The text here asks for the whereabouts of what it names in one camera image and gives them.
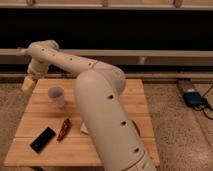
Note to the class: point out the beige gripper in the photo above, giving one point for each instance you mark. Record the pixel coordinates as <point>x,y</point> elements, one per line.
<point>28,84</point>

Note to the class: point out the black eraser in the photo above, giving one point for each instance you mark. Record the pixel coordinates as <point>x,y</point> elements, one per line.
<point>42,140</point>

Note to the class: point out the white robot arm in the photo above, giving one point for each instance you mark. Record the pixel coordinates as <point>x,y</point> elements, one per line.
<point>97,91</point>

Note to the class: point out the wooden table board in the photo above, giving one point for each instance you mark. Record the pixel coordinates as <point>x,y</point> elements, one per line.
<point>76,149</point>

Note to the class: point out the blue power adapter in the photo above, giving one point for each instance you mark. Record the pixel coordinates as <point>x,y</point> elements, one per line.
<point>193,99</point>

